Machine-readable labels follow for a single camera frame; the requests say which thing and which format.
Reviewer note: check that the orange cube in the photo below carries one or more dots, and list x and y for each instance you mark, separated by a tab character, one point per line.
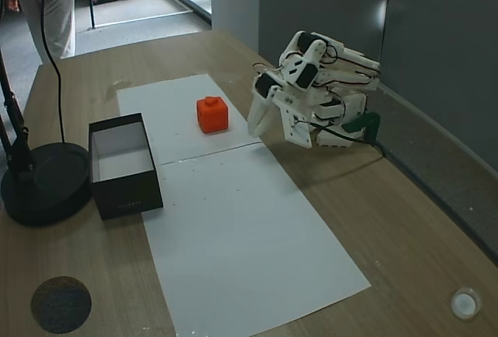
212	117

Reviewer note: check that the dark brown open box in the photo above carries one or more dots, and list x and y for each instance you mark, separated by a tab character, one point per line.
124	193

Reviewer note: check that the white paper sheet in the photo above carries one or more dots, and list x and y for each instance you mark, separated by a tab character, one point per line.
179	119
241	228

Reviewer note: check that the green table clamp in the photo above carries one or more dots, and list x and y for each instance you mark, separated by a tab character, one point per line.
363	122

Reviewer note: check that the black thin pole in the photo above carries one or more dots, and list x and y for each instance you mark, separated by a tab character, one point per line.
92	10

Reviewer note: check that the black desk lamp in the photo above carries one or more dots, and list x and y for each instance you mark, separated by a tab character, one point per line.
46	185

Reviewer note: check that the person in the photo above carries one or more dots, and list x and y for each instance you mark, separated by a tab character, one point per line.
54	6

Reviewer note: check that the dark round table grommet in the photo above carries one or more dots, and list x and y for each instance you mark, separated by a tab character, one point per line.
61	305

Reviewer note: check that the white round cap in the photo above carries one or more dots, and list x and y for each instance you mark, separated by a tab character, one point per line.
465	302

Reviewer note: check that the white perforated mount plate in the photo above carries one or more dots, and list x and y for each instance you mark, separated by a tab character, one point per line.
296	128

